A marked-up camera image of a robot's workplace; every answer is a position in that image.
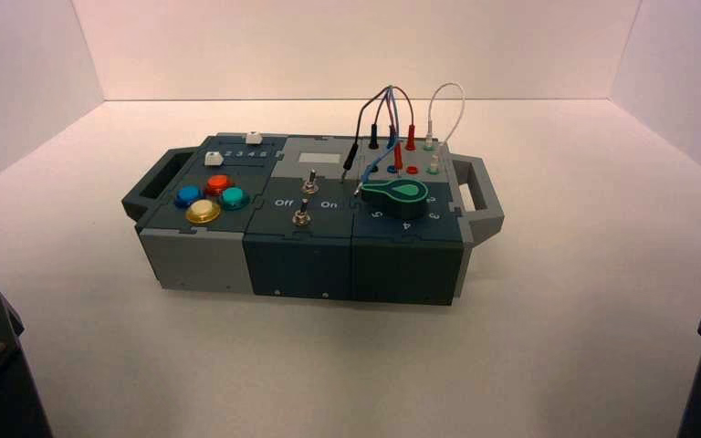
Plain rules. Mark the green push button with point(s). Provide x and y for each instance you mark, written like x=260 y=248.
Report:
x=234 y=196

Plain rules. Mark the red push button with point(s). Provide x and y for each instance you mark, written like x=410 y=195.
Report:
x=218 y=184

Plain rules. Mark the yellow push button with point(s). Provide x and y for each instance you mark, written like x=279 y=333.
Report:
x=203 y=211

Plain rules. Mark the blue push button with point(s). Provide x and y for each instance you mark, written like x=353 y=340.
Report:
x=188 y=195

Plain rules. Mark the green rotary knob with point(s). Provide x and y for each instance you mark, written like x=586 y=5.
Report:
x=401 y=197

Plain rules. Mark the grey and teal control box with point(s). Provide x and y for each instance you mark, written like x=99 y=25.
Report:
x=302 y=266

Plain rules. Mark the grey display window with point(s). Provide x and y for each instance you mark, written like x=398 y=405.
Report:
x=314 y=158

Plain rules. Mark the white slider cap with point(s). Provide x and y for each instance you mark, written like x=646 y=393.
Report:
x=213 y=159
x=254 y=138

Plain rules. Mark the silver toggle switch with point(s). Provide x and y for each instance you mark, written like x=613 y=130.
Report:
x=310 y=182
x=303 y=214

